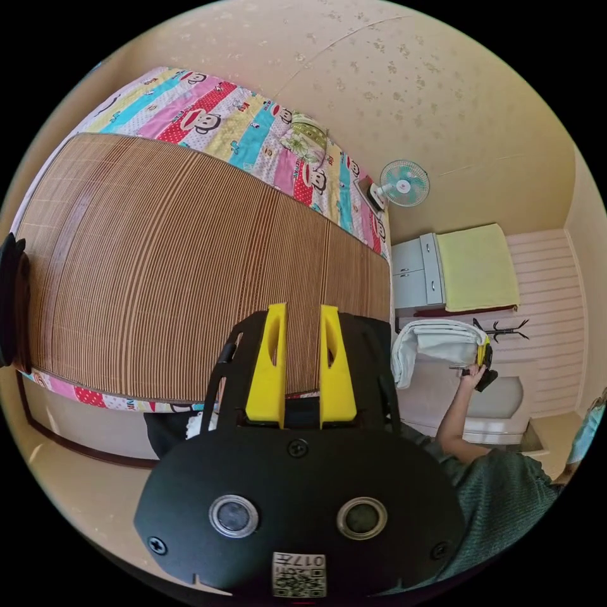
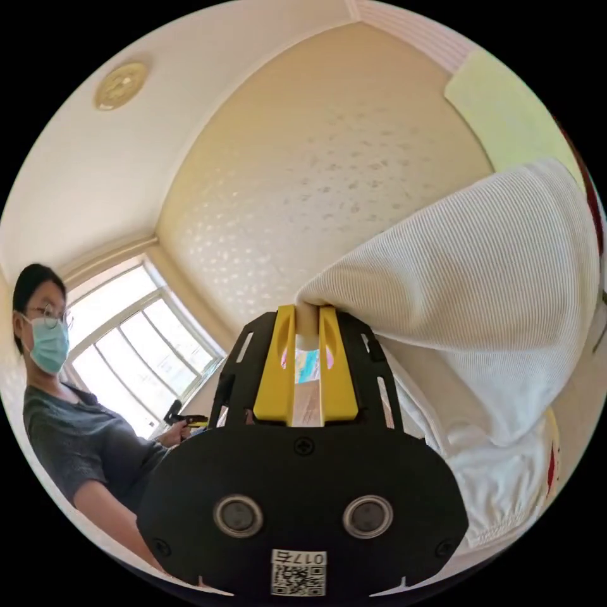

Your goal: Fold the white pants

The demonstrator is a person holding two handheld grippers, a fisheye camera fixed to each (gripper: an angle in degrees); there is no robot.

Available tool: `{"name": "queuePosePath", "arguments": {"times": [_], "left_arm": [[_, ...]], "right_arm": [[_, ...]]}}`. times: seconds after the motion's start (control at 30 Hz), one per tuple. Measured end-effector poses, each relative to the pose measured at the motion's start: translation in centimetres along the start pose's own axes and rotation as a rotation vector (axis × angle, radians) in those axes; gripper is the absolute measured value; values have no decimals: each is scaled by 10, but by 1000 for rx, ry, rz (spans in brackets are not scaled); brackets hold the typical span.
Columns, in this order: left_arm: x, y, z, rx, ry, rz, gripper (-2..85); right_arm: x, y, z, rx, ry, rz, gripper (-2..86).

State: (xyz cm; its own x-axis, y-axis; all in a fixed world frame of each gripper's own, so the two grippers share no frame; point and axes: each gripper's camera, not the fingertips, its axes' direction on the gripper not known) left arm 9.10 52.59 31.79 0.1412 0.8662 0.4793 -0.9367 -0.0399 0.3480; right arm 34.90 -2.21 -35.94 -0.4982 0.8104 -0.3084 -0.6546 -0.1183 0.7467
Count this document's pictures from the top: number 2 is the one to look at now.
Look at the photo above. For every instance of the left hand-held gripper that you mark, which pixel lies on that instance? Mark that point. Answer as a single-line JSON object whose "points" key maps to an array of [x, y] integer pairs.
{"points": [[173, 412]]}

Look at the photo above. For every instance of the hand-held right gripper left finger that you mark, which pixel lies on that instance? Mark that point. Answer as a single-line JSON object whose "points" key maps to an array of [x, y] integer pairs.
{"points": [[274, 374]]}

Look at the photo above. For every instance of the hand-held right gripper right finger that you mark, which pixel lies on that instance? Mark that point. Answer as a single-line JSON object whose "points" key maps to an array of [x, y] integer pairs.
{"points": [[337, 379]]}

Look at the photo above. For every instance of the white pants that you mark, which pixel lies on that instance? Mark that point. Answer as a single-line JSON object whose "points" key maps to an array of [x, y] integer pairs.
{"points": [[474, 294]]}

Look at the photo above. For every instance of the person's right forearm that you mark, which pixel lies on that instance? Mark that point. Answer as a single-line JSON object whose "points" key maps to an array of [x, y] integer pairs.
{"points": [[110, 510]]}

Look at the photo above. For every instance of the person's left hand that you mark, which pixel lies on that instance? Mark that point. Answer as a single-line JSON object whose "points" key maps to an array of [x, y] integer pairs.
{"points": [[173, 434]]}

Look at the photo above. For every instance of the window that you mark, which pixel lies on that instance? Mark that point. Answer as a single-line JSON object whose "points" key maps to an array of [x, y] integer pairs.
{"points": [[142, 351]]}

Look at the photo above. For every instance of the person's body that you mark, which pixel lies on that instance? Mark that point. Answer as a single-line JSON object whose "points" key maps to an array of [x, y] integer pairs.
{"points": [[71, 427]]}

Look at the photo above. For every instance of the round ceiling lamp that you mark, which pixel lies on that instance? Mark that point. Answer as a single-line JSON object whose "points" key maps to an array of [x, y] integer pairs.
{"points": [[121, 86]]}

